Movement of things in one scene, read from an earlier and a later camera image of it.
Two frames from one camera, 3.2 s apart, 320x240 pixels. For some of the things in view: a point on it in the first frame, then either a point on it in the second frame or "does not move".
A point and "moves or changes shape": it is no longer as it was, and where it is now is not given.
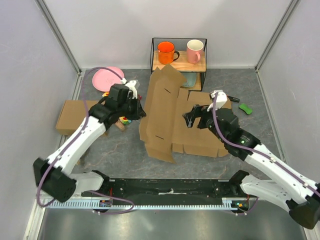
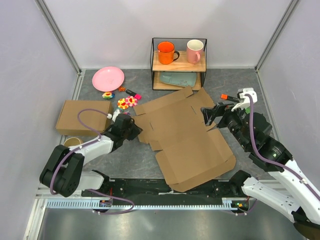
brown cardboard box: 163,128 moves or changes shape
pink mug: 194,49 does not move
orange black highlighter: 233,99 does not move
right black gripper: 197,111 → 219,110
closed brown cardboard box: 72,115 does not move
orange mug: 167,54 does not move
